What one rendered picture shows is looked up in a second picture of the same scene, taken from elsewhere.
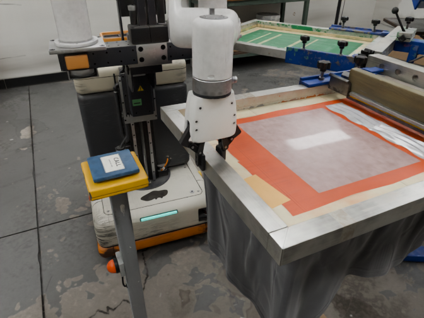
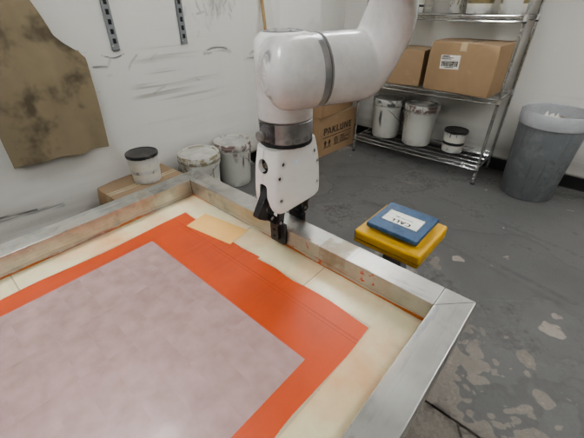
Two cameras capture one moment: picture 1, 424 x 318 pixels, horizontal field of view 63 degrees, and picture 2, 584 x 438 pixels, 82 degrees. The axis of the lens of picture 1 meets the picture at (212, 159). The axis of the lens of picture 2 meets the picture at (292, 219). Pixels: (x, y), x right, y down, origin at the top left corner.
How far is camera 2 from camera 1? 109 cm
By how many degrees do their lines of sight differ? 112
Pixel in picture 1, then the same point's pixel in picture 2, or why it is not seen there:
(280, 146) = (198, 313)
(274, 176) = (205, 247)
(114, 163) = (399, 219)
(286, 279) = not seen: hidden behind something
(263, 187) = (217, 231)
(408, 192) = (47, 232)
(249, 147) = (251, 289)
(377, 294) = not seen: outside the picture
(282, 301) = not seen: hidden behind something
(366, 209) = (113, 204)
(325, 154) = (115, 315)
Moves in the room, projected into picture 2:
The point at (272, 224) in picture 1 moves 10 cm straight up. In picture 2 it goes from (202, 178) to (195, 130)
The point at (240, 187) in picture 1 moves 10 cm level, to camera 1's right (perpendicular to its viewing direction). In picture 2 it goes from (235, 195) to (181, 206)
